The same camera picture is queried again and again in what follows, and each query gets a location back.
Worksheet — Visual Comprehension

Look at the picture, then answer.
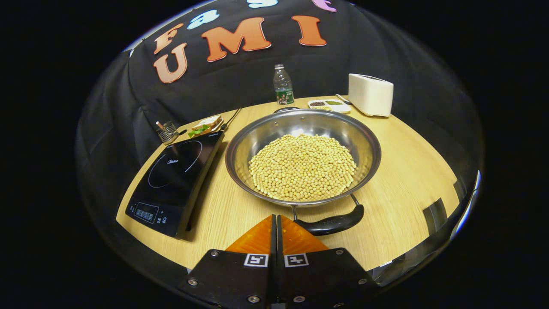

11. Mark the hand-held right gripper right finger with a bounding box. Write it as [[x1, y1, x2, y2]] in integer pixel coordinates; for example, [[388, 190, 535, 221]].
[[277, 215, 380, 308]]

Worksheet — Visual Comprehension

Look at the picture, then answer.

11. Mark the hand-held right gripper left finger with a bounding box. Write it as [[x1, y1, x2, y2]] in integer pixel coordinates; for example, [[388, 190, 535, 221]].
[[178, 215, 275, 308]]

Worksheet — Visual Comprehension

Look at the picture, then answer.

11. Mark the pile of yellow soybeans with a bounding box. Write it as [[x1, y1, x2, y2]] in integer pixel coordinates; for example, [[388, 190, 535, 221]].
[[248, 133, 358, 203]]

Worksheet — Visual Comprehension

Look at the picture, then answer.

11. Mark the black induction cooktop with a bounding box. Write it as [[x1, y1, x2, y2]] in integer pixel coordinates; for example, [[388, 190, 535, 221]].
[[125, 131, 225, 239]]

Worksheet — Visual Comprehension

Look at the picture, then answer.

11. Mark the steel pot with black handles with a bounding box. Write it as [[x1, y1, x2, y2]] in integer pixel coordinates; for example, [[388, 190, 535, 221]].
[[225, 107, 382, 236]]

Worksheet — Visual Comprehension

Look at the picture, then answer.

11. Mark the sandwich with lettuce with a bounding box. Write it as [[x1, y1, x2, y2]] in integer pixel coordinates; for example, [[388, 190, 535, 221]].
[[188, 115, 224, 138]]

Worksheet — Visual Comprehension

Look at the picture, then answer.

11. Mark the pair of dark chopsticks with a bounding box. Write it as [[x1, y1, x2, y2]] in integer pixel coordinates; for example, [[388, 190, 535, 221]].
[[220, 108, 242, 132]]

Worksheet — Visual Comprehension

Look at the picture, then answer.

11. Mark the white divided dish of beans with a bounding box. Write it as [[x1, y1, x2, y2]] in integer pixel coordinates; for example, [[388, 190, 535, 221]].
[[308, 99, 352, 115]]

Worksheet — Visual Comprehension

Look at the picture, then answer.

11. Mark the white toaster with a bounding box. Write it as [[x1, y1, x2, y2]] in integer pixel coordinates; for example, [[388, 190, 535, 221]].
[[348, 73, 394, 118]]

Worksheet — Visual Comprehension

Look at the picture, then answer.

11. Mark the clear plastic water bottle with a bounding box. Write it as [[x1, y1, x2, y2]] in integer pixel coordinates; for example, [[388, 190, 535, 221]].
[[274, 64, 295, 106]]

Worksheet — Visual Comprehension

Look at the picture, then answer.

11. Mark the metal wire utensil holder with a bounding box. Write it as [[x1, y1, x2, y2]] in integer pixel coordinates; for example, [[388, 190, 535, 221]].
[[155, 121, 180, 145]]

